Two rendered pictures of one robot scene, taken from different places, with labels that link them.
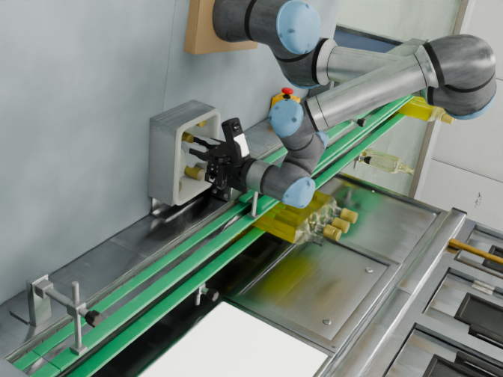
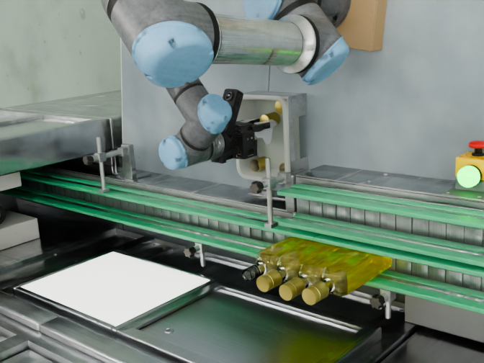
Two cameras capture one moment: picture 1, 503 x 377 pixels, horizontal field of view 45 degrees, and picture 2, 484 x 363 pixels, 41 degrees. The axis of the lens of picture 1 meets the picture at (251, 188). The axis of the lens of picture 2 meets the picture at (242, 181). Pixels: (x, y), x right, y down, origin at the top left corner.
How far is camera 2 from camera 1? 2.27 m
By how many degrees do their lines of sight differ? 93
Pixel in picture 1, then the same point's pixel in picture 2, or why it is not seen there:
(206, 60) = not seen: hidden behind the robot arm
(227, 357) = (134, 282)
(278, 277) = (252, 307)
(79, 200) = not seen: hidden behind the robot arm
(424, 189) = not seen: outside the picture
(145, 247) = (205, 191)
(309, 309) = (192, 323)
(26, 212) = (163, 117)
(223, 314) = (191, 280)
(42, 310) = (126, 168)
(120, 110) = (226, 72)
